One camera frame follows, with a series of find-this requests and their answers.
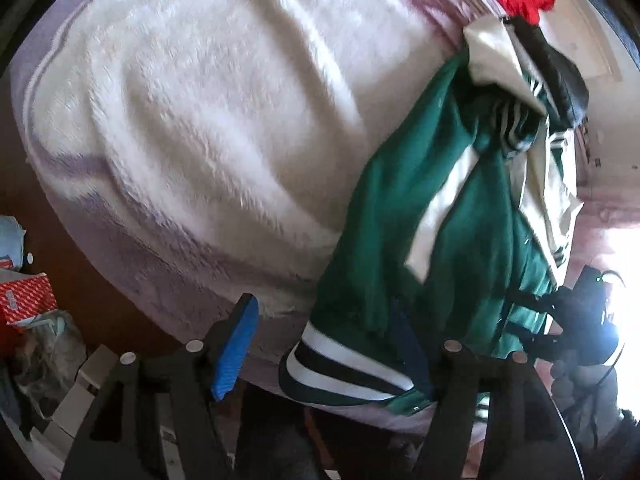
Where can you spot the green and cream varsity jacket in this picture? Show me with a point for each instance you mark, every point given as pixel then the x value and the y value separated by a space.
pixel 450 210

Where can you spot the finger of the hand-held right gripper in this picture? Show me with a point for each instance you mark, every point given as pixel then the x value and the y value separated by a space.
pixel 535 300
pixel 532 340

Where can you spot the light blue bag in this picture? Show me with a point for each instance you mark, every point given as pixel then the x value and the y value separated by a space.
pixel 10 240

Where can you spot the red cardboard box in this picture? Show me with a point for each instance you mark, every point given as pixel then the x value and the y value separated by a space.
pixel 25 300

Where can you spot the clear plastic bag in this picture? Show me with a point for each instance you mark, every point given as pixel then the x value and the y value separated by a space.
pixel 45 355

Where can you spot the white fluffy blanket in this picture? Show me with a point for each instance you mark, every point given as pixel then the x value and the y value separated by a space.
pixel 200 110

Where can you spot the person's right hand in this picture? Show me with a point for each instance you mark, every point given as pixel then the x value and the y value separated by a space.
pixel 575 385

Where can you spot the black folded clothing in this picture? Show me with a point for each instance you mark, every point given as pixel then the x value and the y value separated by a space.
pixel 555 70

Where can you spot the bed with cream headboard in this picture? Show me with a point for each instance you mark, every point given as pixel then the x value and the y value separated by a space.
pixel 595 45

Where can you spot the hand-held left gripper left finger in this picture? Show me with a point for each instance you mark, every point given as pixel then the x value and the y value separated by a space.
pixel 235 350

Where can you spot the person's right forearm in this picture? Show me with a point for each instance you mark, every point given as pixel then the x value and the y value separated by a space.
pixel 600 435

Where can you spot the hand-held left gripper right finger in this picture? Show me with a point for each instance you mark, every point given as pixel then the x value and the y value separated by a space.
pixel 412 355

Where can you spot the white cardboard box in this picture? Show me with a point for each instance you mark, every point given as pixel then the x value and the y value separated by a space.
pixel 75 400

